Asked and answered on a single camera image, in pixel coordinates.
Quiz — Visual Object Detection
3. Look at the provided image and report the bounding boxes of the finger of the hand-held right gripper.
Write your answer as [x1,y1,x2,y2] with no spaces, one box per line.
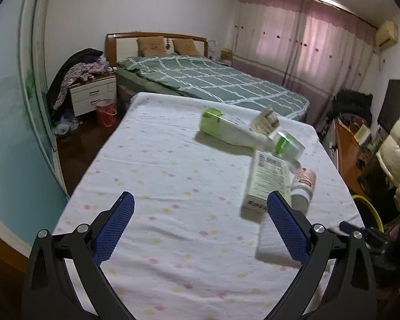
[339,221,365,238]

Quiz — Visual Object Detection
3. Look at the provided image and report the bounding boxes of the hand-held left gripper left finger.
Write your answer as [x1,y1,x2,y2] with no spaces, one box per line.
[22,191,135,320]

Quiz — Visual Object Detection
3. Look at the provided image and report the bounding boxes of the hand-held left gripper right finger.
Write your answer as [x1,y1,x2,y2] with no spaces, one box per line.
[267,191,379,320]

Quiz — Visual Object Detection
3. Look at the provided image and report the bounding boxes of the dark bin with yellow rim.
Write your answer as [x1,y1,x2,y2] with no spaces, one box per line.
[353,195,385,234]

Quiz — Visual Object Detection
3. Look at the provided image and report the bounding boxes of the small white red-labelled bottle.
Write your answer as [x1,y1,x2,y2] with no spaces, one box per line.
[290,167,317,214]

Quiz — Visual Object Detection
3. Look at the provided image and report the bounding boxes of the white box with barcode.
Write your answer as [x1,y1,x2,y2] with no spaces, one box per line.
[241,149,295,222]

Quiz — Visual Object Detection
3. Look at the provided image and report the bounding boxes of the small tan carton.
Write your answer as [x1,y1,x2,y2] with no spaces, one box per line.
[250,107,281,137]

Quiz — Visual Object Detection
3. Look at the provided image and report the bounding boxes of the green and white bottle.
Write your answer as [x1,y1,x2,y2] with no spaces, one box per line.
[200,107,275,150]

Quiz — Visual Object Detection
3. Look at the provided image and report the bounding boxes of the white dotted tablecloth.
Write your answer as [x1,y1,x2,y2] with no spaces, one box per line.
[51,91,365,320]

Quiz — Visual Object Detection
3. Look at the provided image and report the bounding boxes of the wooden cabinet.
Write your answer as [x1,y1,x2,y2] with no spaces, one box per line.
[330,118,381,201]

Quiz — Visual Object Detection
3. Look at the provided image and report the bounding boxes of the cream puffer jacket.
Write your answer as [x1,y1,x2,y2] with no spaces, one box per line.
[376,102,400,204]

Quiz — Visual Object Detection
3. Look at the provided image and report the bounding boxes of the plastic bags on floor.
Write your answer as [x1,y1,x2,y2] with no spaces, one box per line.
[53,115,80,136]

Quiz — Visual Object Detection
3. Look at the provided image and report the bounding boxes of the red plastic bucket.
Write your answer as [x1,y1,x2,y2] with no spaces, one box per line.
[96,99,118,127]

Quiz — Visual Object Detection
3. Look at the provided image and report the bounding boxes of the pile of dark clothes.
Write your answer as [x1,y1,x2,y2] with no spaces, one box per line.
[327,89,374,127]

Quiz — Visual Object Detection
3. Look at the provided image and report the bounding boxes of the black television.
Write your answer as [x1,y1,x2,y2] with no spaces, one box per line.
[377,79,400,137]

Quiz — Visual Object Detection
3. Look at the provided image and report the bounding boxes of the white nightstand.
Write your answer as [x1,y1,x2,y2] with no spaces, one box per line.
[69,75,118,118]

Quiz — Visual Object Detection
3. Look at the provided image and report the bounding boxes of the sliding wardrobe door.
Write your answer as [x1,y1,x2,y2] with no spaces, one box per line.
[0,0,70,241]

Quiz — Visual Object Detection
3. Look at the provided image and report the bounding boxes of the green plaid blanket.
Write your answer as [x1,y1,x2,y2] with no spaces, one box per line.
[117,55,310,115]

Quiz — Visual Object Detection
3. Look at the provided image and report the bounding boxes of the clothes heap on nightstand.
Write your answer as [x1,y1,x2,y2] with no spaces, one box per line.
[47,48,110,121]

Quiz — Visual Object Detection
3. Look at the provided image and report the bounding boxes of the wooden bed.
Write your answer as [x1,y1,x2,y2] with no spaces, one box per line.
[106,32,311,124]

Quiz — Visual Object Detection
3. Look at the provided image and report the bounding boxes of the brown bear pillow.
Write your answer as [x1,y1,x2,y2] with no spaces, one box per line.
[137,37,165,57]
[172,39,201,56]

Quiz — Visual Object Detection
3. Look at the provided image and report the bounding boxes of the pink and white curtain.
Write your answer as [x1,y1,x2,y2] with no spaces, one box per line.
[231,0,377,130]

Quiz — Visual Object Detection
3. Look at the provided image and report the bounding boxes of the wall air conditioner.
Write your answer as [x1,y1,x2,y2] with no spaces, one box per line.
[375,21,399,48]

